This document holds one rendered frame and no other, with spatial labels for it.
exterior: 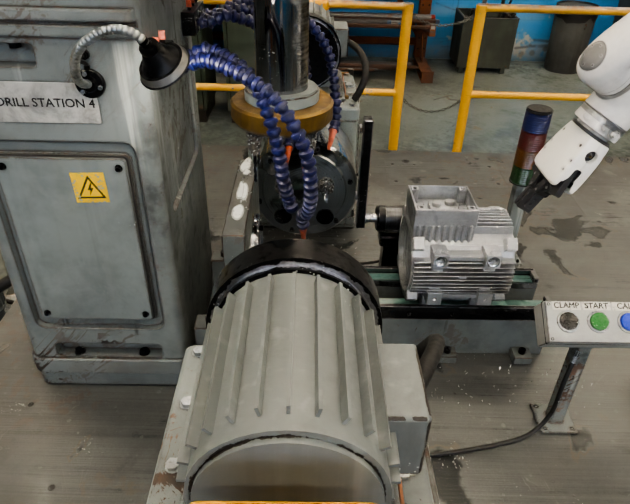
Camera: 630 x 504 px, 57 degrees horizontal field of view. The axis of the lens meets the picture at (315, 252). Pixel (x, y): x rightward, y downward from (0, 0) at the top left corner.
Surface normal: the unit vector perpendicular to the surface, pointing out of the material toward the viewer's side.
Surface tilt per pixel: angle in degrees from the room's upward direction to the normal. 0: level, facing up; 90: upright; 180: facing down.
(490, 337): 90
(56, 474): 0
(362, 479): 90
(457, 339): 90
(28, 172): 90
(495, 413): 0
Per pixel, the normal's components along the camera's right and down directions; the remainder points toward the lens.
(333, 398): 0.40, -0.76
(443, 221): 0.02, 0.56
